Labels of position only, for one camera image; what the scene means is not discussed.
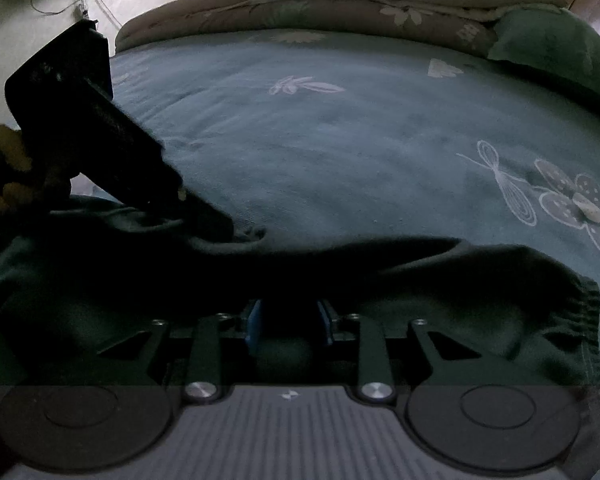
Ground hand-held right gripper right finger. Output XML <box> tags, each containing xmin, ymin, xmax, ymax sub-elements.
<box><xmin>316</xmin><ymin>300</ymin><xmax>482</xmax><ymax>403</ymax></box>

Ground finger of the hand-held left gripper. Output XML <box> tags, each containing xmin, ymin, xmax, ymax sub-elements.
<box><xmin>172</xmin><ymin>192</ymin><xmax>236</xmax><ymax>242</ymax></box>

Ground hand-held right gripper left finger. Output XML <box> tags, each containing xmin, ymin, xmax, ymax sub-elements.
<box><xmin>97</xmin><ymin>299</ymin><xmax>262</xmax><ymax>403</ymax></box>

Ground dark green pants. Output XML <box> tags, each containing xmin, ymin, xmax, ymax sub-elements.
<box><xmin>0</xmin><ymin>195</ymin><xmax>600</xmax><ymax>480</ymax></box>

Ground person's left hand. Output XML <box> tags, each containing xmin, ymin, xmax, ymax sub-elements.
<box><xmin>0</xmin><ymin>125</ymin><xmax>73</xmax><ymax>241</ymax></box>

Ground teal floral bed sheet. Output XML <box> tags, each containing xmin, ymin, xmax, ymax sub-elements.
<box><xmin>70</xmin><ymin>30</ymin><xmax>600</xmax><ymax>361</ymax></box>

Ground beige folded quilt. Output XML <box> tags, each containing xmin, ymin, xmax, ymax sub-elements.
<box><xmin>115</xmin><ymin>0</ymin><xmax>568</xmax><ymax>56</ymax></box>

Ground green pillow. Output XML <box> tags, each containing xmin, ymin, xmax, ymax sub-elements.
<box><xmin>487</xmin><ymin>5</ymin><xmax>600</xmax><ymax>126</ymax></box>

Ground black power strip with cables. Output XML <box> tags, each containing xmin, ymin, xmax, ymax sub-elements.
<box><xmin>30</xmin><ymin>0</ymin><xmax>123</xmax><ymax>33</ymax></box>

